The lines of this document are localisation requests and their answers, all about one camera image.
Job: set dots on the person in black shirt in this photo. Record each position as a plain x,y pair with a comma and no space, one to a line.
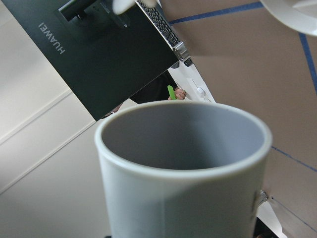
157,90

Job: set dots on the white mug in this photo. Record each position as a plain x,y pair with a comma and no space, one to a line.
182,169

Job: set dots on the black Huawei monitor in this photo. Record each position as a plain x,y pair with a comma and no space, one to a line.
103,57

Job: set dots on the black keyboard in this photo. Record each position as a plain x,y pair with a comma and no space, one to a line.
158,19

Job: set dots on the silver reacher grabber stick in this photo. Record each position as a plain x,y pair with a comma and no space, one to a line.
171,92

